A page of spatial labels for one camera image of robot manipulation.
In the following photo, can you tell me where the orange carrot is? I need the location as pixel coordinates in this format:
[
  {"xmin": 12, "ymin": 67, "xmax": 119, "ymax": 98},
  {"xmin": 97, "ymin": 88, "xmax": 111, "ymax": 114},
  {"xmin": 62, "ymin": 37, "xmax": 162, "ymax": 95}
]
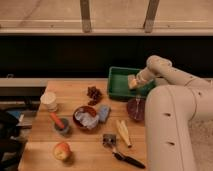
[{"xmin": 50, "ymin": 113, "xmax": 65, "ymax": 129}]

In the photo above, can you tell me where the blue sponge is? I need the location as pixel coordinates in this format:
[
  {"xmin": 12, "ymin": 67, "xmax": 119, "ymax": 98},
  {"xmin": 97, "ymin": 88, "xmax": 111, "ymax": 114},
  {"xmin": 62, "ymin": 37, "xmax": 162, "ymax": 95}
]
[{"xmin": 98, "ymin": 105, "xmax": 111, "ymax": 123}]

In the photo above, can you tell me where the dark red bowl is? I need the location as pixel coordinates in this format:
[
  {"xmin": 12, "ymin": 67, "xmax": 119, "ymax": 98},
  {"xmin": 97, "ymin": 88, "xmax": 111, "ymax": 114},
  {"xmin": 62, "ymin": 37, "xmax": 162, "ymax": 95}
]
[{"xmin": 126, "ymin": 98, "xmax": 145, "ymax": 121}]

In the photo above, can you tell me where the crumpled white blue cloth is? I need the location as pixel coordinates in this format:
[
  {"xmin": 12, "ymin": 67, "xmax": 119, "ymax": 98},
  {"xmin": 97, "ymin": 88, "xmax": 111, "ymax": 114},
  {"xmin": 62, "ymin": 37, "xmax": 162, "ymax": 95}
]
[{"xmin": 75, "ymin": 112, "xmax": 99, "ymax": 130}]

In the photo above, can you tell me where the green plastic tray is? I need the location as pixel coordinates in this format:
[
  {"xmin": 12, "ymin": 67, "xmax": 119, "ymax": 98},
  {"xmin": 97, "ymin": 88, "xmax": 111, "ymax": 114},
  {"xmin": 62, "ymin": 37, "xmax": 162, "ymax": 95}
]
[{"xmin": 107, "ymin": 66, "xmax": 156, "ymax": 101}]

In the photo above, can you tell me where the white paper cup stack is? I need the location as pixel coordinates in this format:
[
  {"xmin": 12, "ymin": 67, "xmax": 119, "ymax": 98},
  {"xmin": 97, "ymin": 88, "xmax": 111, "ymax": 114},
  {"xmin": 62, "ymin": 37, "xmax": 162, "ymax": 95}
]
[{"xmin": 40, "ymin": 92, "xmax": 58, "ymax": 112}]

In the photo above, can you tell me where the red yellow apple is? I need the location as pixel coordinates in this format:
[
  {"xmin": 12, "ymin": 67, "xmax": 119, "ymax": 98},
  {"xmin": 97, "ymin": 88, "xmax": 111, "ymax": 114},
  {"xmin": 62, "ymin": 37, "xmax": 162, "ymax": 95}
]
[{"xmin": 53, "ymin": 142, "xmax": 71, "ymax": 161}]

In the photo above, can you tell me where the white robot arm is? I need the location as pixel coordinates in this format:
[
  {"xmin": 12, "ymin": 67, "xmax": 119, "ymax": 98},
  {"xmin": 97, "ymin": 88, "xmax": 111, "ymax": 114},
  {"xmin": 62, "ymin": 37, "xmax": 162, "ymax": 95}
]
[{"xmin": 136, "ymin": 55, "xmax": 213, "ymax": 171}]

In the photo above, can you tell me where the bunch of dark grapes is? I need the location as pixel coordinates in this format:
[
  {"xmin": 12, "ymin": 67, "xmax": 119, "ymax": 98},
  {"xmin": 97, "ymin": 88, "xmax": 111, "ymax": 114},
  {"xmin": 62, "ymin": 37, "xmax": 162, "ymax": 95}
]
[{"xmin": 87, "ymin": 86, "xmax": 102, "ymax": 106}]

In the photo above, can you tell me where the grey small cup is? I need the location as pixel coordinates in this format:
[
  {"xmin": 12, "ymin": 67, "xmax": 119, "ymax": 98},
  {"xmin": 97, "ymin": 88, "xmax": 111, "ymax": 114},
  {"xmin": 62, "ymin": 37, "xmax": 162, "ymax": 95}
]
[{"xmin": 54, "ymin": 118, "xmax": 70, "ymax": 136}]

